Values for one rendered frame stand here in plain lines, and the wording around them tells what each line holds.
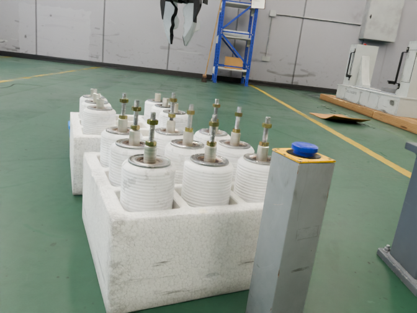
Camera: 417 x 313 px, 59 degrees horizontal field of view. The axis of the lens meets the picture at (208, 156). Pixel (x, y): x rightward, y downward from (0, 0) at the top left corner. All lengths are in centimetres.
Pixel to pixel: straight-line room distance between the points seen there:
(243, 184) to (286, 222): 19
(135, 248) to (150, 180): 11
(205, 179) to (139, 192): 12
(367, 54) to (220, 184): 481
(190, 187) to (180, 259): 13
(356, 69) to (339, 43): 230
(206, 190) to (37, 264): 38
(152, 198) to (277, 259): 23
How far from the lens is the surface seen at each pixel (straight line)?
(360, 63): 535
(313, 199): 58
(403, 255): 100
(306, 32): 740
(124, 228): 61
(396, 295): 93
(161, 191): 63
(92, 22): 735
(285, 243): 59
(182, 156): 76
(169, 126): 90
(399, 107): 405
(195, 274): 70
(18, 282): 80
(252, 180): 72
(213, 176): 66
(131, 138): 76
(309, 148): 57
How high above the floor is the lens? 44
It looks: 15 degrees down
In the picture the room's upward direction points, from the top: 7 degrees clockwise
